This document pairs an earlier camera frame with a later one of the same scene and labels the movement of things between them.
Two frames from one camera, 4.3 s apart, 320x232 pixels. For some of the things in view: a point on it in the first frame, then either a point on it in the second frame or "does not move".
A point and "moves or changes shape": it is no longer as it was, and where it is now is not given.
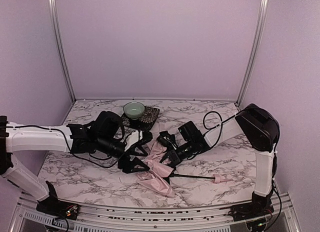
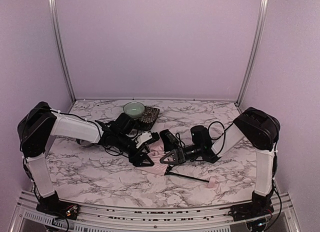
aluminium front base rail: (106, 217) does not move
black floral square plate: (145, 122) does not move
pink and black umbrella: (158, 177) moves or changes shape
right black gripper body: (170, 153) does not move
